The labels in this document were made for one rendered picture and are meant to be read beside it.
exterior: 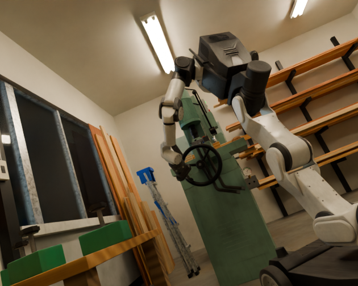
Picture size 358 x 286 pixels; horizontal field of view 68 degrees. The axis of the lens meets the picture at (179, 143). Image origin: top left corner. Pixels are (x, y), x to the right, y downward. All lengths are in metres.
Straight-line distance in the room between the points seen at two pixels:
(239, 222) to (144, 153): 3.08
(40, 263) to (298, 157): 1.04
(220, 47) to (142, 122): 3.50
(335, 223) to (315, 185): 0.20
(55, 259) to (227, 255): 1.42
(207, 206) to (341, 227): 1.04
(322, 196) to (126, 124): 4.13
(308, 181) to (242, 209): 0.76
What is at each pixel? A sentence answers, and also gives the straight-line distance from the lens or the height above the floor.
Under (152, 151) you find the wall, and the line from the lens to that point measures 4.71.
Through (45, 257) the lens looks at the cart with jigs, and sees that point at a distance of 0.73.
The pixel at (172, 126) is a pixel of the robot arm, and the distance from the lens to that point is 1.46.
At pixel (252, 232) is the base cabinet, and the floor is 0.27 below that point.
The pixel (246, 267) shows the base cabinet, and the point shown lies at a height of 0.08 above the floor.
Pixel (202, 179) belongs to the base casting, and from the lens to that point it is 1.97.
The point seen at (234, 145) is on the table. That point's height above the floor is 0.87.
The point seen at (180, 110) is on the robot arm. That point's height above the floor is 1.06.
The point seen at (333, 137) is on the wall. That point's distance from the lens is 4.89.
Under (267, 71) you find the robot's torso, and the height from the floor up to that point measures 1.00.
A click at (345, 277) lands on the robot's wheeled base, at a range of 1.10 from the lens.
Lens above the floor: 0.52
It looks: 15 degrees up
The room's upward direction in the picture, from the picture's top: 22 degrees counter-clockwise
